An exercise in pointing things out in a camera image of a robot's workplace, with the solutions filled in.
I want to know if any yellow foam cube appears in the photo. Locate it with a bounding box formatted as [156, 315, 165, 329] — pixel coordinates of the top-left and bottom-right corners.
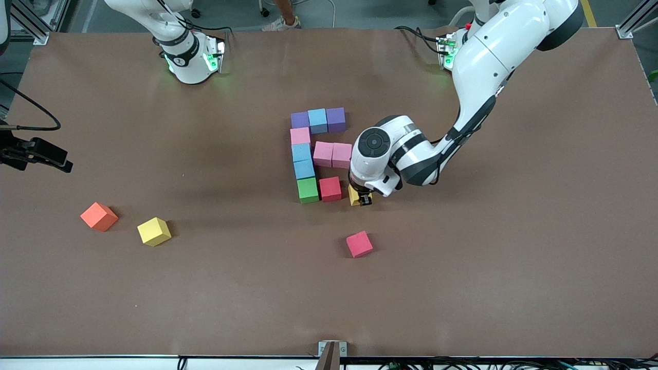
[137, 217, 172, 247]
[348, 185, 374, 207]

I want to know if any aluminium frame post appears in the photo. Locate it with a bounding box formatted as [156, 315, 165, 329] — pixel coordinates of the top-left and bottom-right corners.
[0, 0, 70, 46]
[616, 0, 658, 40]

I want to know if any black base cable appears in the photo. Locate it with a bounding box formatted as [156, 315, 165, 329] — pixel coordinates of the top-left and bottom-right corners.
[153, 0, 234, 57]
[394, 25, 448, 54]

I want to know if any green foam cube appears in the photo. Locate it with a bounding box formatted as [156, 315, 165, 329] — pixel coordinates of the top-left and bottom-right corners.
[297, 178, 320, 204]

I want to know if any beige shoe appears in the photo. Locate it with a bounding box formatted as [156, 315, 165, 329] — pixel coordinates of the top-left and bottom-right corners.
[262, 15, 301, 32]

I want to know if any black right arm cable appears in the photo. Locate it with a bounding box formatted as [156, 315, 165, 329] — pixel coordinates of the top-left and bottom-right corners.
[0, 80, 62, 131]

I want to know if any red foam cube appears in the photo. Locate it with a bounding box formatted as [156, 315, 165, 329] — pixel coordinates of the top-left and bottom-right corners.
[319, 176, 342, 202]
[345, 230, 374, 258]

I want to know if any large table cover mat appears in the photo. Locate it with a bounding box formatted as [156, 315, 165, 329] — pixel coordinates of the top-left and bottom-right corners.
[0, 28, 658, 358]

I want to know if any person's bare leg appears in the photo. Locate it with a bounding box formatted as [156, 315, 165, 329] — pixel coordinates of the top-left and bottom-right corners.
[275, 0, 298, 24]

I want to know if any orange foam cube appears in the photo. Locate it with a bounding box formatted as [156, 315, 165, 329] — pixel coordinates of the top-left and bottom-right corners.
[80, 202, 119, 232]

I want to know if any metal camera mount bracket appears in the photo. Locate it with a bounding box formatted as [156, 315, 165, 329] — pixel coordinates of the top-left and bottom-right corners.
[318, 341, 348, 370]

